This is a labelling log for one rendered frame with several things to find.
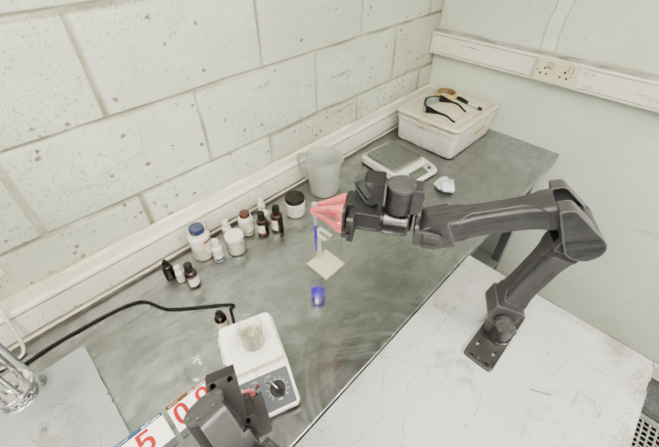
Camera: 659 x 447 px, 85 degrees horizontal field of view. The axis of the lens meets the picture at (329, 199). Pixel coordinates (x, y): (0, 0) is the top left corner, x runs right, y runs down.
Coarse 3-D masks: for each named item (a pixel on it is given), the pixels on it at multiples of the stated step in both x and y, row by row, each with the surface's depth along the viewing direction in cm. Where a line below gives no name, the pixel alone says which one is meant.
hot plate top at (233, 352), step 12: (264, 324) 83; (228, 336) 81; (276, 336) 81; (228, 348) 79; (240, 348) 79; (264, 348) 79; (276, 348) 79; (228, 360) 77; (240, 360) 77; (252, 360) 77; (264, 360) 77; (276, 360) 77; (240, 372) 74
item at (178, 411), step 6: (204, 384) 78; (198, 390) 77; (204, 390) 78; (186, 396) 76; (192, 396) 76; (198, 396) 77; (180, 402) 75; (186, 402) 76; (192, 402) 76; (174, 408) 74; (180, 408) 75; (186, 408) 75; (174, 414) 74; (180, 414) 74; (180, 420) 74; (180, 426) 74
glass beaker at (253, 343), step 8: (240, 320) 76; (248, 320) 78; (256, 320) 78; (240, 328) 77; (240, 336) 74; (248, 336) 73; (256, 336) 74; (264, 336) 78; (248, 344) 75; (256, 344) 76; (264, 344) 79; (256, 352) 78
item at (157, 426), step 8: (152, 424) 72; (160, 424) 72; (144, 432) 71; (152, 432) 72; (160, 432) 72; (168, 432) 73; (128, 440) 70; (136, 440) 70; (144, 440) 71; (152, 440) 71; (160, 440) 72
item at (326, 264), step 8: (320, 232) 101; (328, 232) 100; (320, 240) 103; (320, 248) 105; (320, 256) 107; (328, 256) 109; (312, 264) 107; (320, 264) 107; (328, 264) 107; (336, 264) 107; (320, 272) 105; (328, 272) 105
